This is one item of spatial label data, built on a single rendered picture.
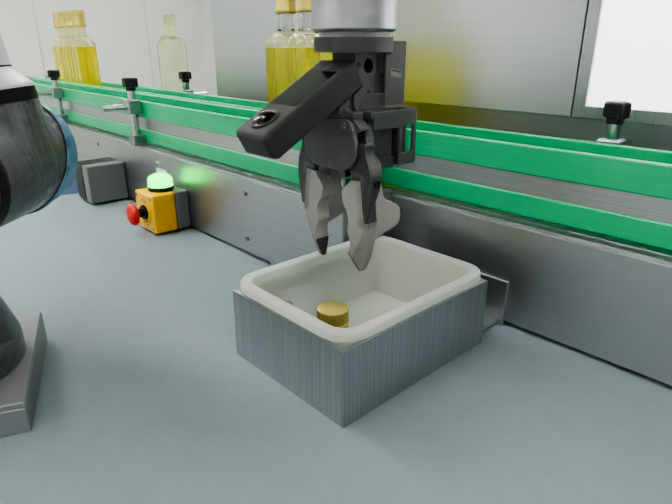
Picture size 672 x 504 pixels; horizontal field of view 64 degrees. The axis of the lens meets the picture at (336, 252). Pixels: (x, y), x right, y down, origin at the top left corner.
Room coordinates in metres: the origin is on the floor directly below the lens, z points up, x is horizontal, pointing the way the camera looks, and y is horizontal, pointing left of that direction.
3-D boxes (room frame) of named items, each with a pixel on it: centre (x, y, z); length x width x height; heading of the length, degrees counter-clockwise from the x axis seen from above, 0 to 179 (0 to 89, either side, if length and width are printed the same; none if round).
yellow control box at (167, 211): (0.95, 0.32, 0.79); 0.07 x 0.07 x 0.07; 43
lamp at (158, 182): (0.95, 0.32, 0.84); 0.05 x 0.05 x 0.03
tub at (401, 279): (0.53, -0.03, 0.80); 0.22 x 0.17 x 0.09; 133
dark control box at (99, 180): (1.16, 0.51, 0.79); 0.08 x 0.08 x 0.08; 43
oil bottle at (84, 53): (1.68, 0.74, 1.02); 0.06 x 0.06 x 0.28; 43
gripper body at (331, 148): (0.52, -0.02, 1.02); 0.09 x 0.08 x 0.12; 131
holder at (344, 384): (0.55, -0.05, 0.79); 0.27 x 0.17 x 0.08; 133
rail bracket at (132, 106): (1.09, 0.42, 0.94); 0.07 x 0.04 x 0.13; 133
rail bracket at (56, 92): (1.43, 0.73, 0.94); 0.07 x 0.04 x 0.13; 133
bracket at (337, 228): (0.70, -0.04, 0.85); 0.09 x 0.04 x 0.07; 133
